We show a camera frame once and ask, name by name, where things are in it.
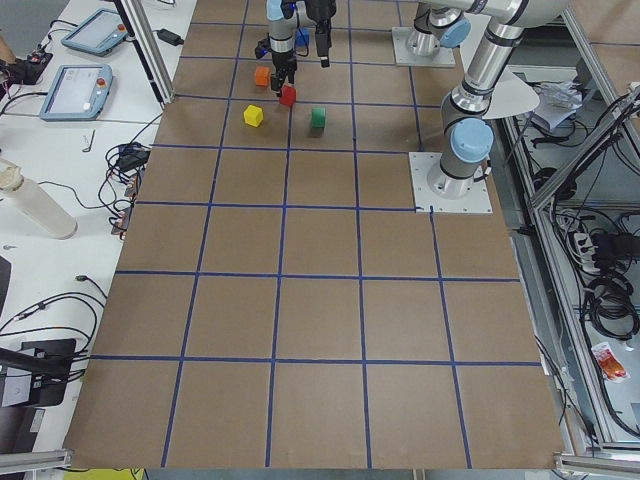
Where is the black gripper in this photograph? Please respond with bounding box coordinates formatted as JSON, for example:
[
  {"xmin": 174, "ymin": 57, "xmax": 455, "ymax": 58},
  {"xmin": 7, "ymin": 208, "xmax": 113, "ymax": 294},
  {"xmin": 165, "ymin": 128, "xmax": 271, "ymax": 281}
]
[
  {"xmin": 305, "ymin": 0, "xmax": 336, "ymax": 68},
  {"xmin": 254, "ymin": 37, "xmax": 297, "ymax": 97}
]

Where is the red wooden block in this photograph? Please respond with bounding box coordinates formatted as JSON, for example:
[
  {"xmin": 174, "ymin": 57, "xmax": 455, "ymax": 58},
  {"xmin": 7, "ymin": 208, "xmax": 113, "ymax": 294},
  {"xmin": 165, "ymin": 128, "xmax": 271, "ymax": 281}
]
[{"xmin": 279, "ymin": 85, "xmax": 297, "ymax": 107}]

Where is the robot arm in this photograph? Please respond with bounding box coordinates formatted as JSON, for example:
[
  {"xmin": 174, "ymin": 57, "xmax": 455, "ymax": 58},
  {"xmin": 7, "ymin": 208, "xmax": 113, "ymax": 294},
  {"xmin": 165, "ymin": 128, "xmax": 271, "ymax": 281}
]
[
  {"xmin": 414, "ymin": 0, "xmax": 568, "ymax": 200},
  {"xmin": 254, "ymin": 1, "xmax": 313, "ymax": 98}
]

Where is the orange wooden block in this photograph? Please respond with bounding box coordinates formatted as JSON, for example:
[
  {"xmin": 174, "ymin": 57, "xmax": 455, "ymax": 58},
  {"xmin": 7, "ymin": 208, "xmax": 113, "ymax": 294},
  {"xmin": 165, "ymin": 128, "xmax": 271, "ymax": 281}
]
[{"xmin": 254, "ymin": 66, "xmax": 271, "ymax": 87}]

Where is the blue wooden block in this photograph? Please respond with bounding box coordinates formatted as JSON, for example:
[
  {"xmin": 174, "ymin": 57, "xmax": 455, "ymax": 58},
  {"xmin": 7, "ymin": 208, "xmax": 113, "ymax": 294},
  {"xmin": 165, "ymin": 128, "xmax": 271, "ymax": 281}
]
[{"xmin": 295, "ymin": 28, "xmax": 310, "ymax": 48}]

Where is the yellow wooden block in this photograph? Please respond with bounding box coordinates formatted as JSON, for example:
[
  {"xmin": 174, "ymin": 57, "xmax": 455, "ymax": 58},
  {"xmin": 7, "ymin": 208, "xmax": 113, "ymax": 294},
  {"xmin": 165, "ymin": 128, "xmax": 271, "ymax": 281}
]
[{"xmin": 243, "ymin": 104, "xmax": 264, "ymax": 128}]

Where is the green wooden block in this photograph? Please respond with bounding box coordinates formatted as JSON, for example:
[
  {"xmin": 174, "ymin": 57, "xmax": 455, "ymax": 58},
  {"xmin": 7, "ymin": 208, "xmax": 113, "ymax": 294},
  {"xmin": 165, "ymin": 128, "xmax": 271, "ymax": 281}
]
[{"xmin": 310, "ymin": 107, "xmax": 327, "ymax": 129}]

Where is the black power adapter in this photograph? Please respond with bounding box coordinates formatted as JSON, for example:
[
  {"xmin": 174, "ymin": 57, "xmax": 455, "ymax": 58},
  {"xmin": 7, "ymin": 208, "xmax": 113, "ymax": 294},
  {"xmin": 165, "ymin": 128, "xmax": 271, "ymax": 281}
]
[{"xmin": 156, "ymin": 29, "xmax": 184, "ymax": 46}]

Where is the far teach pendant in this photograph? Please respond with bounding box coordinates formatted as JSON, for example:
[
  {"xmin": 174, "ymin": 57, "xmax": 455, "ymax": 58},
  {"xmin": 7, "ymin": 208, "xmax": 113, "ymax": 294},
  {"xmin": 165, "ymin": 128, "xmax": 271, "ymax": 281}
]
[{"xmin": 61, "ymin": 8, "xmax": 128, "ymax": 57}]

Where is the teach pendant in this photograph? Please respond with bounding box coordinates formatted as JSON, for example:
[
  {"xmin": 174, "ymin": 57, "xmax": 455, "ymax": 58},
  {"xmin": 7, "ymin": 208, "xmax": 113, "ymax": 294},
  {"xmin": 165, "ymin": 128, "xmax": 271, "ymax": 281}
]
[
  {"xmin": 61, "ymin": 8, "xmax": 128, "ymax": 57},
  {"xmin": 39, "ymin": 64, "xmax": 113, "ymax": 121}
]

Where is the near teach pendant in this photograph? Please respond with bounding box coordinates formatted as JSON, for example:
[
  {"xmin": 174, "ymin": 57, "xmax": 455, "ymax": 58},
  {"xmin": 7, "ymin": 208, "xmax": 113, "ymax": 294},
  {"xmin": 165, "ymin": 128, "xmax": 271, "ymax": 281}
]
[{"xmin": 39, "ymin": 64, "xmax": 113, "ymax": 121}]

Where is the allen key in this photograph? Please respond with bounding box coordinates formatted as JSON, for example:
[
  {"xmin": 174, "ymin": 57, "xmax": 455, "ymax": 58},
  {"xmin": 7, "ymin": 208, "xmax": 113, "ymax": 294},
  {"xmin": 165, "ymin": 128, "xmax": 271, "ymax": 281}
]
[{"xmin": 82, "ymin": 129, "xmax": 96, "ymax": 153}]

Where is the white bottle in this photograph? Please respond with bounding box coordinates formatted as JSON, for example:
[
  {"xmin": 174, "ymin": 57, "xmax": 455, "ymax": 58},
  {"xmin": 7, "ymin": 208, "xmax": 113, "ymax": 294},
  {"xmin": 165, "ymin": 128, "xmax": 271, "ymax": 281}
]
[{"xmin": 1, "ymin": 159, "xmax": 78, "ymax": 239}]

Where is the black laptop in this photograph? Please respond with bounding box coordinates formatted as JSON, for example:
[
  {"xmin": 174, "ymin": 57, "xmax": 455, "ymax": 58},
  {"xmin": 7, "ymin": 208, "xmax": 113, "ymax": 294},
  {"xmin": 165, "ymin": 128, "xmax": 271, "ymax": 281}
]
[{"xmin": 0, "ymin": 257, "xmax": 12, "ymax": 313}]

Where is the red snack packet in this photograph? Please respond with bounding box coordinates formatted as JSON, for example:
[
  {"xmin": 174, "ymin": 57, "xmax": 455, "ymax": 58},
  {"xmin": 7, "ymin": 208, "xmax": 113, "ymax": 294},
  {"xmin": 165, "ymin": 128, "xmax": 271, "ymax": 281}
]
[{"xmin": 591, "ymin": 342, "xmax": 629, "ymax": 383}]

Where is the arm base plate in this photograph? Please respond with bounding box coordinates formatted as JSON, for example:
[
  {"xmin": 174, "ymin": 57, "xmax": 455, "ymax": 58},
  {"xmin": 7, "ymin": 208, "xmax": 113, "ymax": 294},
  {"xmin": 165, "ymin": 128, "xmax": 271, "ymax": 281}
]
[
  {"xmin": 391, "ymin": 27, "xmax": 456, "ymax": 68},
  {"xmin": 408, "ymin": 152, "xmax": 493, "ymax": 215}
]

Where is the aluminium frame post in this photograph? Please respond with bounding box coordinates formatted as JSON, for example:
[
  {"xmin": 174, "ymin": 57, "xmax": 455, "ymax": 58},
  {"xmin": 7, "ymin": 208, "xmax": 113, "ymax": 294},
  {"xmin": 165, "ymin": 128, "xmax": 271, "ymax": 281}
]
[{"xmin": 113, "ymin": 0, "xmax": 175, "ymax": 106}]

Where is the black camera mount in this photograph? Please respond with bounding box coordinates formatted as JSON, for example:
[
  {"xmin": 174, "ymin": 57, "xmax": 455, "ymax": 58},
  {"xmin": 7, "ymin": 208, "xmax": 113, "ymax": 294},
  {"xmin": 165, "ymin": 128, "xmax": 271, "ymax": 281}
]
[{"xmin": 1, "ymin": 339, "xmax": 76, "ymax": 407}]

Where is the black cable bundle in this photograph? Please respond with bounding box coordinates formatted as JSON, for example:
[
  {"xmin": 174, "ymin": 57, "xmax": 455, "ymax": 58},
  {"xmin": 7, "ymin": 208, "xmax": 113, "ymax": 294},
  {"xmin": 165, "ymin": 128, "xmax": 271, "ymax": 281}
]
[{"xmin": 582, "ymin": 274, "xmax": 636, "ymax": 344}]

